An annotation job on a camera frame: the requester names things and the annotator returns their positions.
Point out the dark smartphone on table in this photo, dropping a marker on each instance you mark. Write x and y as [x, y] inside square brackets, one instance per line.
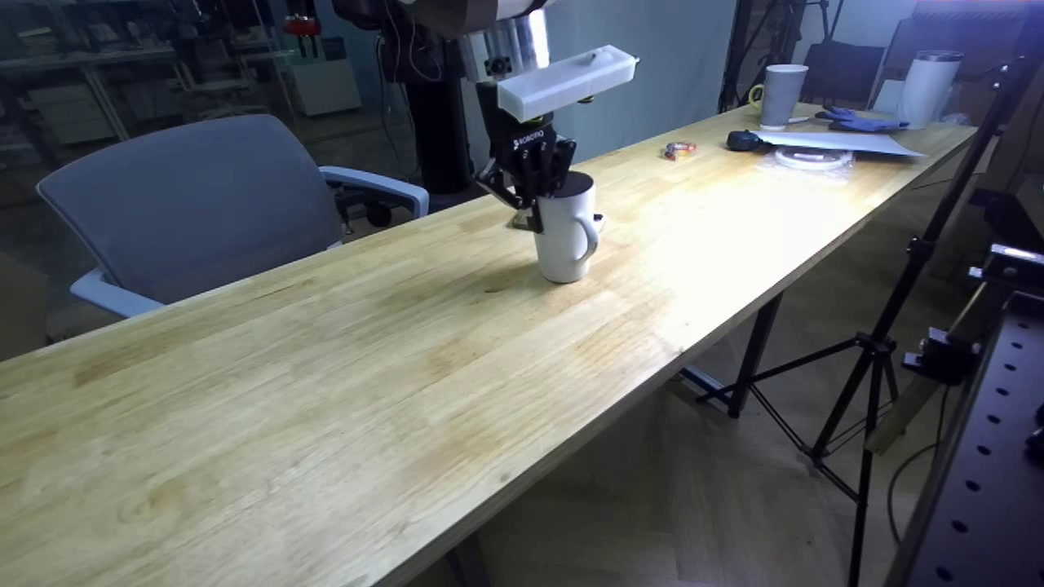
[523, 221]

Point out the black camera tripod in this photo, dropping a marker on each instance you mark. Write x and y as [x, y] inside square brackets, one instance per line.
[872, 368]

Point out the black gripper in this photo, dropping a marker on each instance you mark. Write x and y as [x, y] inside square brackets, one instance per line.
[523, 155]

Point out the white paper towel roll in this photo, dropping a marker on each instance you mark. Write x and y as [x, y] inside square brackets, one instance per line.
[928, 88]

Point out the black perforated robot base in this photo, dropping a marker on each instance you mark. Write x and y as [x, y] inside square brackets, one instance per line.
[978, 519]

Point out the grey cylindrical speaker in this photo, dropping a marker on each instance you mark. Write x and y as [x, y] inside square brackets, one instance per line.
[776, 93]

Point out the round white pad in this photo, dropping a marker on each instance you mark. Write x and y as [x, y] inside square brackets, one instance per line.
[813, 162]

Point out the grey office chair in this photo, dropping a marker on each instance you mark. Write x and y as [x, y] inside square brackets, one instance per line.
[194, 207]

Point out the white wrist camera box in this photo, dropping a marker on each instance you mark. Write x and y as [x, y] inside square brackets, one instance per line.
[564, 83]

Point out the silver laptop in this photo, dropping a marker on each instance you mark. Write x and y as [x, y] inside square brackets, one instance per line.
[866, 145]

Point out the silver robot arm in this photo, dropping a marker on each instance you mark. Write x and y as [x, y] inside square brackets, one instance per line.
[499, 41]

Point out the black computer mouse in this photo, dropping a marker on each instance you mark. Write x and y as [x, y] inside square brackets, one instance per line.
[740, 142]

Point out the white ceramic mug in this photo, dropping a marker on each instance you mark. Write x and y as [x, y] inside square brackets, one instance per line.
[567, 229]

